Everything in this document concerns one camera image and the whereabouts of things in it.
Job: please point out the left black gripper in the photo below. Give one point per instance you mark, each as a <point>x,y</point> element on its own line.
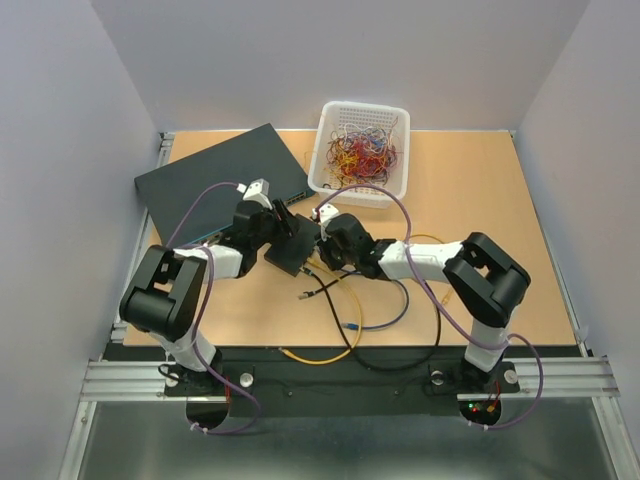
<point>286,217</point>

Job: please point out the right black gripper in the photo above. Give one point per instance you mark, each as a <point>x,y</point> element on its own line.
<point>323,245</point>

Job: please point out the small black network switch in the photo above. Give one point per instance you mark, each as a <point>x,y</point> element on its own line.
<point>291,254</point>

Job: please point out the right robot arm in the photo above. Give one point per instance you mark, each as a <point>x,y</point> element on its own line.
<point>489,282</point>

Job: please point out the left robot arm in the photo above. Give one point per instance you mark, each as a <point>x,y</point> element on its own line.
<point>162,297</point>

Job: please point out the white plastic basket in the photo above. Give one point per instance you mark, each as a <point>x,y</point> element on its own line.
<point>364,146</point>

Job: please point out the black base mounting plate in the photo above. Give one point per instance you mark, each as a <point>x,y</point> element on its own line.
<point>376,381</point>

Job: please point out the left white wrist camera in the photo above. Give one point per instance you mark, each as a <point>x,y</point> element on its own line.
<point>256,191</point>

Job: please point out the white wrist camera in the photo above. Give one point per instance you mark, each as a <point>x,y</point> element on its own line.
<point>256,191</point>
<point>324,213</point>

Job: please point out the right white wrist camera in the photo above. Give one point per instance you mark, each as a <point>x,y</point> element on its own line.
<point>324,213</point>

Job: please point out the large dark network switch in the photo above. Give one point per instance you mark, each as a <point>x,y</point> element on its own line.
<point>171,192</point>

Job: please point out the aluminium frame rail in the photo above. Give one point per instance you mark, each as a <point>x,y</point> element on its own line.
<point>584,377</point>

